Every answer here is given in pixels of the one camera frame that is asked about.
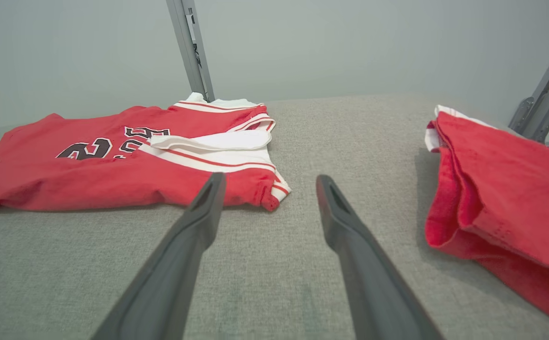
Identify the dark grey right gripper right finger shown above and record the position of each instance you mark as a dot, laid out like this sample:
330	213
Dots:
373	283

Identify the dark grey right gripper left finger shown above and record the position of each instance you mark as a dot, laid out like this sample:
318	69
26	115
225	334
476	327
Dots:
170	274

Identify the red basketball jersey number 23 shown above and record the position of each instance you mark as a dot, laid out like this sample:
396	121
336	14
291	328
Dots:
66	184

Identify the red shorts with white trim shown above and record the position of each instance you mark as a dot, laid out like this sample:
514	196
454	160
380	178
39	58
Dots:
515	198

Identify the grey metal partition post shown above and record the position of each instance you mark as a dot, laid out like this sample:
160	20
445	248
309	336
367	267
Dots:
189	47

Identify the grey metal hinged bracket frame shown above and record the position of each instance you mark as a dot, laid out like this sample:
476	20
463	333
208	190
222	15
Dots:
548	99

